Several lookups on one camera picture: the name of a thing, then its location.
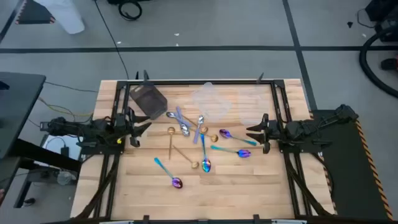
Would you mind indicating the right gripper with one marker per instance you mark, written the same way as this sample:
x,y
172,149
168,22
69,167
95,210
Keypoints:
x,y
273,130

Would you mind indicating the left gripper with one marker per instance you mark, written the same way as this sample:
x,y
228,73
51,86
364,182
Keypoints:
x,y
124,126

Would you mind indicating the smoky grey plastic bin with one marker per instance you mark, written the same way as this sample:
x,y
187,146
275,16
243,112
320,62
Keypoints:
x,y
149,101

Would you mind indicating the iridescent rainbow metal spoon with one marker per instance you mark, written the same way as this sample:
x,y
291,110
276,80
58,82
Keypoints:
x,y
244,153
177,183
225,133
206,165

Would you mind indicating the clear plastic bin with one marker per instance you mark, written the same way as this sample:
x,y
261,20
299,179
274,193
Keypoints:
x,y
255,109
211,102

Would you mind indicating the large wooden spoon front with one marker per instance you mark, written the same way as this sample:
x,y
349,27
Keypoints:
x,y
195,165

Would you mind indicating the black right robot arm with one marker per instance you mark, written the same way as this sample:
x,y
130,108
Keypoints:
x,y
298,129

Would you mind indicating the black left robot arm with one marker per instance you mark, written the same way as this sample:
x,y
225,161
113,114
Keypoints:
x,y
93,129

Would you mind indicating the small black power adapter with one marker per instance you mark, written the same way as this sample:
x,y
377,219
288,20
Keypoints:
x,y
65,151

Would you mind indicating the white paper sheet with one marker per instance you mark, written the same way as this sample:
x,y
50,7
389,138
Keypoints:
x,y
54,146

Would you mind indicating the clear plastic cup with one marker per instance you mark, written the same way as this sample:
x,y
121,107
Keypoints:
x,y
64,178

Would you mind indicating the large black hazard-edged mat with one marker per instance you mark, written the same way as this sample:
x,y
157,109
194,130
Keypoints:
x,y
351,174

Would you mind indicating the black desk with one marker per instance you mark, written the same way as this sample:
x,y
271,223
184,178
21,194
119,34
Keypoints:
x,y
18,105

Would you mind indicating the white cylinder object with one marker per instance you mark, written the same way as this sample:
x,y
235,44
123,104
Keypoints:
x,y
66,18

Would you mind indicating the small dark floor object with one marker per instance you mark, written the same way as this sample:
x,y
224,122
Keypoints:
x,y
390,64

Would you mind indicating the small black hazard-edged mat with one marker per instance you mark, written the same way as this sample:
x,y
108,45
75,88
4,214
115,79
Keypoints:
x,y
31,15

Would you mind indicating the black floor equipment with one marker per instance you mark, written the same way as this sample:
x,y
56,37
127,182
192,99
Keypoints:
x,y
385,12

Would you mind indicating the black metal table frame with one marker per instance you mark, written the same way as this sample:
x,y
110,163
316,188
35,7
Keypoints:
x,y
174,82

